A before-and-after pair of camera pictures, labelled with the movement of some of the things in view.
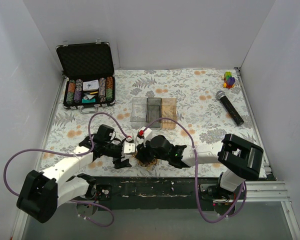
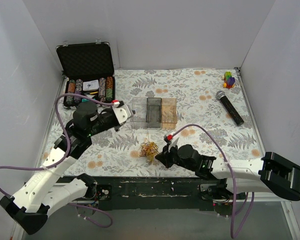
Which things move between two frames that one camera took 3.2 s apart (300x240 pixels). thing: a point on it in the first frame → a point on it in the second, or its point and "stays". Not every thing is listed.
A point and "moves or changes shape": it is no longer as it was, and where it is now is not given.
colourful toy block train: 229,80 stays
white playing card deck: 90,85 stays
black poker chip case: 89,68 stays
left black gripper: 121,158 → 112,120
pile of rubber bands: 154,161 moves or changes shape
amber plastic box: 168,110 stays
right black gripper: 142,153 → 170,158
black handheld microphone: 220,95 stays
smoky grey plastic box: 154,112 stays
